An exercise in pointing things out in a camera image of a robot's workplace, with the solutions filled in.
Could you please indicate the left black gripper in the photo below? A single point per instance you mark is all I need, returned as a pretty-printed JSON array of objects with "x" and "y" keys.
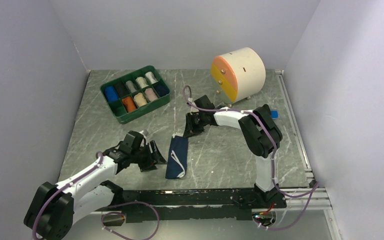
[{"x": 153, "y": 158}]

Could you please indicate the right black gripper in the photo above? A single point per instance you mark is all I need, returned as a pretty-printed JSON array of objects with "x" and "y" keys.
[{"x": 190, "y": 129}]

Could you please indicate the navy white underwear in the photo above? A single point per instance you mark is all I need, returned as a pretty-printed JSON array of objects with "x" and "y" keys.
[{"x": 176, "y": 167}]

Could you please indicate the orange cream underwear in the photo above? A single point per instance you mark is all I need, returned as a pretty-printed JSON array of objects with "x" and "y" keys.
[{"x": 129, "y": 104}]

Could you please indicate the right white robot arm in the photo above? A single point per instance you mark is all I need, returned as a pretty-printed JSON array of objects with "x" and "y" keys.
[{"x": 261, "y": 134}]

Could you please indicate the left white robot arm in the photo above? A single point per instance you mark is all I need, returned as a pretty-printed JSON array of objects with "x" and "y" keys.
[{"x": 56, "y": 207}]

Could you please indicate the navy rolled underwear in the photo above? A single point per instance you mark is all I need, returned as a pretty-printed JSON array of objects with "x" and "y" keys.
[{"x": 161, "y": 89}]

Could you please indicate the pink rolled underwear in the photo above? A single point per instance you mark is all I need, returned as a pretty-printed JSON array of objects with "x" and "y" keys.
[{"x": 150, "y": 94}]

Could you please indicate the beige rolled underwear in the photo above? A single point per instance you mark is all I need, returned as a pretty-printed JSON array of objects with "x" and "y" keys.
[{"x": 140, "y": 99}]

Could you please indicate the white rolled underwear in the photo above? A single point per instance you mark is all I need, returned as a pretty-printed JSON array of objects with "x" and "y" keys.
[{"x": 151, "y": 77}]

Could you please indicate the cream rolled underwear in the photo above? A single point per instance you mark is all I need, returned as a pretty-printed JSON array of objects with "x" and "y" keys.
[{"x": 141, "y": 82}]

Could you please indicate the grey rolled underwear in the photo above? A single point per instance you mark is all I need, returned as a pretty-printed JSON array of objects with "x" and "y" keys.
[{"x": 131, "y": 86}]

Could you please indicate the black rolled underwear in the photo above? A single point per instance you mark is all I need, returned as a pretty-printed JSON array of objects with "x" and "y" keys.
[{"x": 121, "y": 89}]

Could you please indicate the blue rolled underwear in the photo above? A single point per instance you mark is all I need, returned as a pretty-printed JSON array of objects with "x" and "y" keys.
[{"x": 110, "y": 94}]

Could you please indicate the green divided storage tray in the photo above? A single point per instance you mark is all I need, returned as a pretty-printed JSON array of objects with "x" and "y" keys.
[{"x": 135, "y": 94}]

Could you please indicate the round cream drawer cabinet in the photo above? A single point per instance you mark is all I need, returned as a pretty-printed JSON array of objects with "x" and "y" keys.
[{"x": 238, "y": 75}]

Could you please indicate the blue black hand tool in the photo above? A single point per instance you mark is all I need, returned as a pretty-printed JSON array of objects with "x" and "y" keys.
[{"x": 274, "y": 114}]

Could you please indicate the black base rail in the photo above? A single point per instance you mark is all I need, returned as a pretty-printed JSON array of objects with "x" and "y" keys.
[{"x": 218, "y": 203}]

